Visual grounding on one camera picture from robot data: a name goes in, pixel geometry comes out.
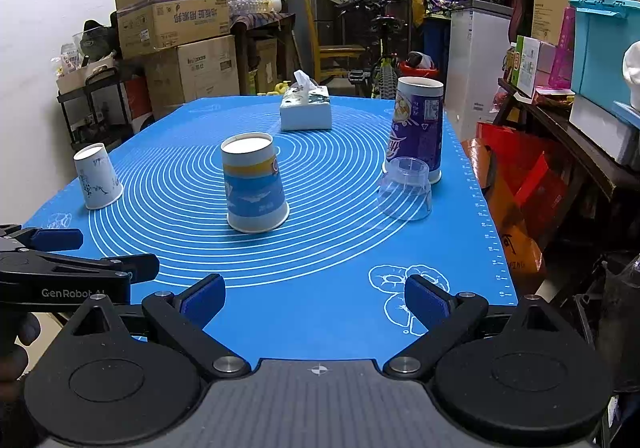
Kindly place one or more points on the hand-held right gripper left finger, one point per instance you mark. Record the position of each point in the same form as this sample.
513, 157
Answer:
202, 300

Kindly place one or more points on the blue and white paper cup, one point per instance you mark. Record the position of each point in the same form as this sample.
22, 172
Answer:
255, 190

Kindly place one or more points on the pink transparent plastic holder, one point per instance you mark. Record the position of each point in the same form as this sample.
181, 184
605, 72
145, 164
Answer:
564, 52

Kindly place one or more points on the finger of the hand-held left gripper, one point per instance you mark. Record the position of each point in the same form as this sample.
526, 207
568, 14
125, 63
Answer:
135, 265
52, 239

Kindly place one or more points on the person's left hand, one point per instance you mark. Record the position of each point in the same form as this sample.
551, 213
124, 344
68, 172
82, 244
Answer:
27, 330

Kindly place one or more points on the red plastic bucket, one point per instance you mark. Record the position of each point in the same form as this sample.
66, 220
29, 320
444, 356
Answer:
425, 70

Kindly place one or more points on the orange shopping bag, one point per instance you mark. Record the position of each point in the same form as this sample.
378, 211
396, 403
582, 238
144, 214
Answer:
505, 223

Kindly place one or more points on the large plain cardboard box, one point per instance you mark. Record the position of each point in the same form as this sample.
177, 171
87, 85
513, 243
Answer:
195, 72

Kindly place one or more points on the open printed cardboard box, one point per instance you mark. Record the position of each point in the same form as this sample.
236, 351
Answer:
170, 22

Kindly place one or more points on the yellow wooden chair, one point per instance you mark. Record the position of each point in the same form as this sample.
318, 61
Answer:
340, 53

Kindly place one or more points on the clear plastic cup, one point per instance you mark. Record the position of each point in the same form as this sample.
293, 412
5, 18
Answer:
405, 200

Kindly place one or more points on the black utility cart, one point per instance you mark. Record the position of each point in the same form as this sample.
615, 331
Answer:
102, 102

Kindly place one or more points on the tall purple paper cup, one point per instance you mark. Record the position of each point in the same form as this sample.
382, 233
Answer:
419, 127

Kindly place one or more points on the teal plastic storage box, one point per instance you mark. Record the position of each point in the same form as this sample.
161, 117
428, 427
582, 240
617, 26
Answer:
600, 52

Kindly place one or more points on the red shopping bag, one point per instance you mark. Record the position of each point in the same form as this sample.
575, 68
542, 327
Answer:
535, 177

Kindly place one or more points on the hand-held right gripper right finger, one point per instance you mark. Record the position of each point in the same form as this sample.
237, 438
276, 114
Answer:
425, 300

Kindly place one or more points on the blue silicone baking mat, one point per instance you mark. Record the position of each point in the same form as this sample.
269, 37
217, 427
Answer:
325, 238

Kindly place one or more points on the white tissue box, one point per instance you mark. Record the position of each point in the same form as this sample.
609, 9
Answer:
305, 116

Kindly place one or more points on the small white printed paper cup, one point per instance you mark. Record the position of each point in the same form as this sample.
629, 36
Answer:
97, 177

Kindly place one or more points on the yellow toy duck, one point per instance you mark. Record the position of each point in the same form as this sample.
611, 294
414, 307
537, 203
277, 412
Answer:
281, 88

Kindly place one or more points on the white foam box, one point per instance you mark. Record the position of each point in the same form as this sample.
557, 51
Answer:
597, 127

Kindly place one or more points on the white chest freezer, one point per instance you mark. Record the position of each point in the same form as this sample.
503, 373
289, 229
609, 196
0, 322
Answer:
475, 67

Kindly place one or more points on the black bicycle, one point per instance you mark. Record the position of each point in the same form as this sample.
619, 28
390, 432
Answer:
382, 70

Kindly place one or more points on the dark wooden shelf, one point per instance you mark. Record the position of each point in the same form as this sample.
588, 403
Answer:
560, 132

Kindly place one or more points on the pile of clear plastic bottles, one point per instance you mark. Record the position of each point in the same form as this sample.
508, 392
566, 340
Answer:
250, 1

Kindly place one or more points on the dark wooden side table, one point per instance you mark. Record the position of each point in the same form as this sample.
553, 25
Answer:
262, 27

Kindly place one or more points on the green and white carton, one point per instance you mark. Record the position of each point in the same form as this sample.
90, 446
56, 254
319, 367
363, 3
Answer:
530, 67

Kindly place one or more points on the dark green bag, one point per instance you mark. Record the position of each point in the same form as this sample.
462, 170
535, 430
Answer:
100, 40

